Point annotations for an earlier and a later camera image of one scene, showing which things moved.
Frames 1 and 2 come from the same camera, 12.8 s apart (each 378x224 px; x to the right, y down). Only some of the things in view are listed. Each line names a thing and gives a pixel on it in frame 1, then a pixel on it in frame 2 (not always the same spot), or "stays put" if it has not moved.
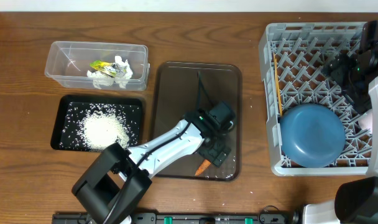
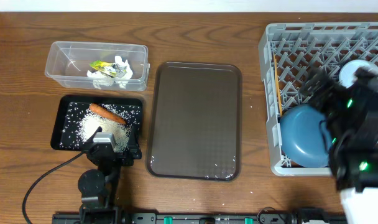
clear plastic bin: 68,62 stays put
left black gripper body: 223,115 -> 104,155
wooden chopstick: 278,86 stays put
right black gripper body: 346,70 -> 327,101
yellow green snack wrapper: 108,68 stays put
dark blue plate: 312,135 stays put
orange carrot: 202,167 -> 107,113
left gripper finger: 212,152 -> 90,140
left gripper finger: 221,157 -> 133,144
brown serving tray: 175,94 stays put
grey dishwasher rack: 294,56 stays put
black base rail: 206,218 stays put
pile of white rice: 102,128 stays put
